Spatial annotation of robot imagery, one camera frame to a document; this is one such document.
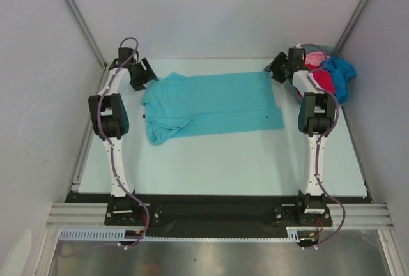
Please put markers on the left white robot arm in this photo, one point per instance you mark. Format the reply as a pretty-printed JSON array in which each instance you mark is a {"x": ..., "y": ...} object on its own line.
[{"x": 111, "y": 123}]

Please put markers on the right aluminium corner post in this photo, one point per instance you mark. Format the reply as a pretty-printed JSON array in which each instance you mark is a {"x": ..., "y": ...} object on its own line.
[{"x": 351, "y": 24}]

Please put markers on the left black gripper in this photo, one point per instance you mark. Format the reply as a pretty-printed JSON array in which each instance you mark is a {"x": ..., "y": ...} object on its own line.
[{"x": 138, "y": 85}]

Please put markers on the pink t-shirt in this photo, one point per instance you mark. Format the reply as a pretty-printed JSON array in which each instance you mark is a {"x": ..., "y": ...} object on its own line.
[{"x": 314, "y": 59}]

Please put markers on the grey plastic basket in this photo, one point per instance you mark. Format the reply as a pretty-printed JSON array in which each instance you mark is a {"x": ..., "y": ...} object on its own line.
[{"x": 328, "y": 51}]

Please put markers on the red t-shirt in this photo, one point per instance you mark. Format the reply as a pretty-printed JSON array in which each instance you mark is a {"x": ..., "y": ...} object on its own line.
[{"x": 306, "y": 81}]

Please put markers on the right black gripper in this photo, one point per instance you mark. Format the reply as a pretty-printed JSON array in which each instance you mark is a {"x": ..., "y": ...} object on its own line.
[{"x": 278, "y": 67}]

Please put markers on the left aluminium corner post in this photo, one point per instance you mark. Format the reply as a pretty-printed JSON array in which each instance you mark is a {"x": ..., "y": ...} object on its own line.
[{"x": 85, "y": 31}]

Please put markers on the blue t-shirt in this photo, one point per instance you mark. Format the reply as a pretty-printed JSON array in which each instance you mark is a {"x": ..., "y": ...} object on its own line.
[{"x": 341, "y": 73}]

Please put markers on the aluminium corner post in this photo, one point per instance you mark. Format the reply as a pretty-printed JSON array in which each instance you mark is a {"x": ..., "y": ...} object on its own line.
[
  {"x": 351, "y": 24},
  {"x": 85, "y": 31}
]

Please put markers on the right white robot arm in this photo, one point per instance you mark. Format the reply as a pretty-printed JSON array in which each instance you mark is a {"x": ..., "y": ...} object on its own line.
[{"x": 318, "y": 116}]

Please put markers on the teal t-shirt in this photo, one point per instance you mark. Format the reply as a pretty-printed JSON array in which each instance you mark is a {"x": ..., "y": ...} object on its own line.
[{"x": 181, "y": 106}]

